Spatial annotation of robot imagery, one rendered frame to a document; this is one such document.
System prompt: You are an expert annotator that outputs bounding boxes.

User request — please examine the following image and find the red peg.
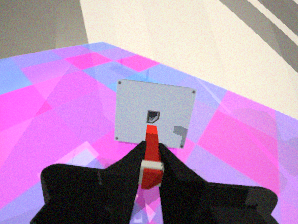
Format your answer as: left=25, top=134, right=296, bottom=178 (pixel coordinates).
left=138, top=125, right=164, bottom=190

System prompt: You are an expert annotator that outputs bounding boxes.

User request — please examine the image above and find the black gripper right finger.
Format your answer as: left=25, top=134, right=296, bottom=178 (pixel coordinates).
left=158, top=143, right=278, bottom=224

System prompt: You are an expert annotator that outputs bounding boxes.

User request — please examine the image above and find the grey panel with hole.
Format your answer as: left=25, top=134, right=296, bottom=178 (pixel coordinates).
left=114, top=79, right=198, bottom=149

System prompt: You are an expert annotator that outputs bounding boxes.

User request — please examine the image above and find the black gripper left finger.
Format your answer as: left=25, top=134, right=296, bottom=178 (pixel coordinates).
left=40, top=141, right=147, bottom=224

